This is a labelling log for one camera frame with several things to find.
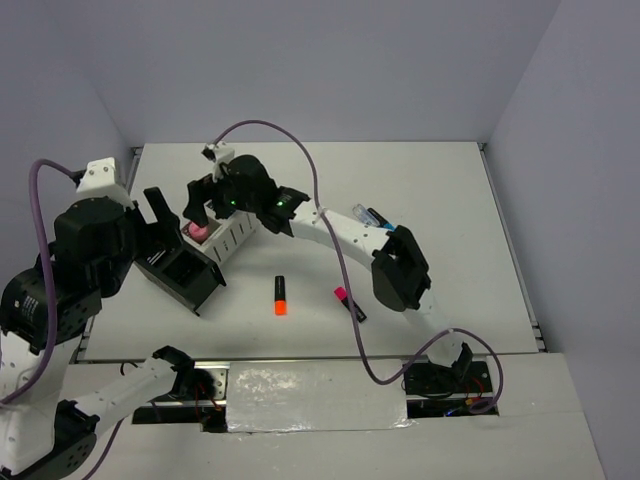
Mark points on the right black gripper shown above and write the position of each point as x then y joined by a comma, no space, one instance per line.
203,190

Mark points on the pink capped marker bottle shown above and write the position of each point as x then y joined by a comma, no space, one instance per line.
196,233

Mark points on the blue capped pen pack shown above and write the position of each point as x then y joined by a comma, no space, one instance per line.
369,216

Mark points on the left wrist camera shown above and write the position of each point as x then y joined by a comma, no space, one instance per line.
102,179

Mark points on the white mesh organizer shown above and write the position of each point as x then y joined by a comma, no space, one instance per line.
226,235

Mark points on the pink highlighter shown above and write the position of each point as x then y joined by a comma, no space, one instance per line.
342,295

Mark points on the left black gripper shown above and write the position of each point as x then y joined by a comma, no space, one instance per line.
159,235

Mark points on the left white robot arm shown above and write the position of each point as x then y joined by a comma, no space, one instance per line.
44,312

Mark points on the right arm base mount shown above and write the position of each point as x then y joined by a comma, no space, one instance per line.
435,391

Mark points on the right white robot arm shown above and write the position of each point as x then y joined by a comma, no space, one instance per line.
399,271

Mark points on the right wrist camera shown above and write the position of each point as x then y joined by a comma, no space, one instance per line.
220,155

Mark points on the silver foil cover plate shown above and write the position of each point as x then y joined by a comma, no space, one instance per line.
310,396

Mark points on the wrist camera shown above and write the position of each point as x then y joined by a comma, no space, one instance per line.
102,179
220,155

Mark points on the black mesh organizer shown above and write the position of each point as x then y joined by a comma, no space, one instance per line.
182,272

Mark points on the orange highlighter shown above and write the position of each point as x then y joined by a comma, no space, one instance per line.
280,300

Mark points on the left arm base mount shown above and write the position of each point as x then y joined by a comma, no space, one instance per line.
198,395

